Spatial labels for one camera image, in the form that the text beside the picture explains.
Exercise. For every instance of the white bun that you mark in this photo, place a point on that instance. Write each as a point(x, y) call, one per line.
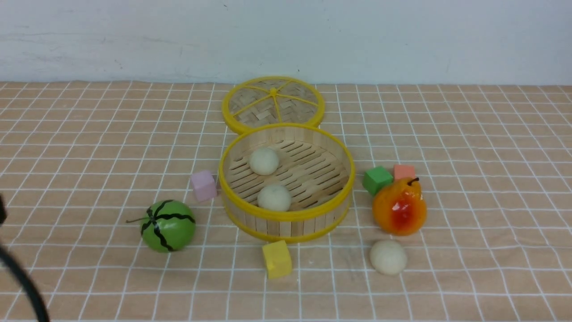
point(275, 198)
point(388, 257)
point(264, 161)

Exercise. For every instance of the bamboo steamer tray yellow rim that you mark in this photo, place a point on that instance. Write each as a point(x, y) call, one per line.
point(316, 168)

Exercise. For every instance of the bamboo steamer lid yellow rim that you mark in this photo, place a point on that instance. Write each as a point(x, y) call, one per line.
point(272, 99)

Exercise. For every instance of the pink cube block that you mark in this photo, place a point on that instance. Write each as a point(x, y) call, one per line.
point(204, 185)

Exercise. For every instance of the green cube block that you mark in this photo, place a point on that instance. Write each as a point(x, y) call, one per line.
point(375, 179)

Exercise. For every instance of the yellow cube block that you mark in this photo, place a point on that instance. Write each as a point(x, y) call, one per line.
point(277, 259)

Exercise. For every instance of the salmon cube block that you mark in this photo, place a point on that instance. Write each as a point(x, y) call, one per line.
point(401, 171)

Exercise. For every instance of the orange toy pear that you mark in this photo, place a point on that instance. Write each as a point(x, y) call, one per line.
point(399, 208)

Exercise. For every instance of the green toy watermelon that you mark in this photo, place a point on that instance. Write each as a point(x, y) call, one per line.
point(168, 225)

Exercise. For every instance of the orange checkered tablecloth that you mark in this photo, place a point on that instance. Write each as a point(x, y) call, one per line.
point(79, 159)

